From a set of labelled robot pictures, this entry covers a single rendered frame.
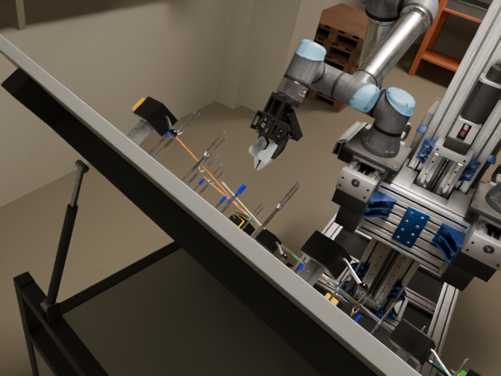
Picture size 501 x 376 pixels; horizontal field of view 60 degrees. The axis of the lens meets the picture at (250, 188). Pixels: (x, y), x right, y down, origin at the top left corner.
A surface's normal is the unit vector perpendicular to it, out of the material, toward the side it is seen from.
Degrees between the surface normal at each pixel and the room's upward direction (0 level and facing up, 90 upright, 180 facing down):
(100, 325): 0
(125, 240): 0
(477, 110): 90
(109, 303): 0
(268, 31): 90
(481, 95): 90
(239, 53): 90
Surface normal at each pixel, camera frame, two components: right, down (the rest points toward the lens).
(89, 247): 0.19, -0.77
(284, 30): -0.52, 0.44
